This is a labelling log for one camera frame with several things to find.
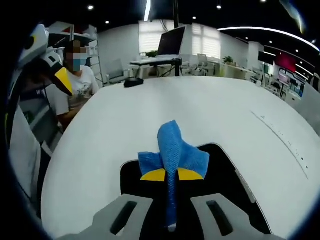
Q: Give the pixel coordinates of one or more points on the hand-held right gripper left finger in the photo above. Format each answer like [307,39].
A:
[120,225]

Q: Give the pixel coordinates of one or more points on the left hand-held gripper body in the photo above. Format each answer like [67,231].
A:
[37,42]

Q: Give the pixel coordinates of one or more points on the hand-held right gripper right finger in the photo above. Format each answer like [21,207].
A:
[240,220]

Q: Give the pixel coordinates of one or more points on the blue cleaning cloth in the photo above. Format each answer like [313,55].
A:
[172,145]

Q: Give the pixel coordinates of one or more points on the white shelf rack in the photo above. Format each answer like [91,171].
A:
[91,40]

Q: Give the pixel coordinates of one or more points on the grey office chair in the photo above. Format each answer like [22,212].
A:
[116,71]

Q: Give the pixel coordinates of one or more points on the black object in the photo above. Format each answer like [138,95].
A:
[133,82]

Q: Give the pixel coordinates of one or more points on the potted plant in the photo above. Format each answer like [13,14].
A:
[228,59]
[151,54]

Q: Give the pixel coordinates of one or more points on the white standing desk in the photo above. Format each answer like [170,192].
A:
[156,62]

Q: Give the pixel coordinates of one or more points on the dark monitor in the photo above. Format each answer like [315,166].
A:
[171,41]

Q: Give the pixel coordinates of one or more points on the red wall screen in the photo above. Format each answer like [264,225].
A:
[285,62]

